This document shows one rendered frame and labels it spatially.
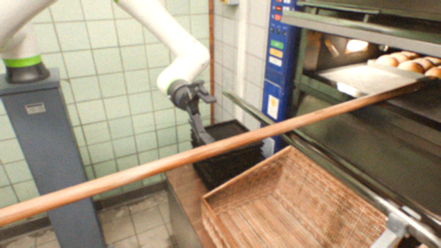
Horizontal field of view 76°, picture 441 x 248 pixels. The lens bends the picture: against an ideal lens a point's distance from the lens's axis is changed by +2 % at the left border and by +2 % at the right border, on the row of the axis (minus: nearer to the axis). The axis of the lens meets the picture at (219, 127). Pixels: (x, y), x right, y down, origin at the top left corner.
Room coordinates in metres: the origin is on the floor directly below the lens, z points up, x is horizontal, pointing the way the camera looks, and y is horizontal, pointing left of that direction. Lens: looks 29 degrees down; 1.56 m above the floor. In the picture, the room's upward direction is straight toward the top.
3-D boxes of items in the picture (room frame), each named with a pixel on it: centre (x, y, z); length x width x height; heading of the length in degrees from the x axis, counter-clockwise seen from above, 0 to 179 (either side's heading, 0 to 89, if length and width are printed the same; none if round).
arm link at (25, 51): (1.05, 0.74, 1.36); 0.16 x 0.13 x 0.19; 178
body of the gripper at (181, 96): (0.83, 0.09, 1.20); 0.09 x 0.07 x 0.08; 26
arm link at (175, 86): (0.90, 0.12, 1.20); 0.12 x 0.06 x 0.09; 116
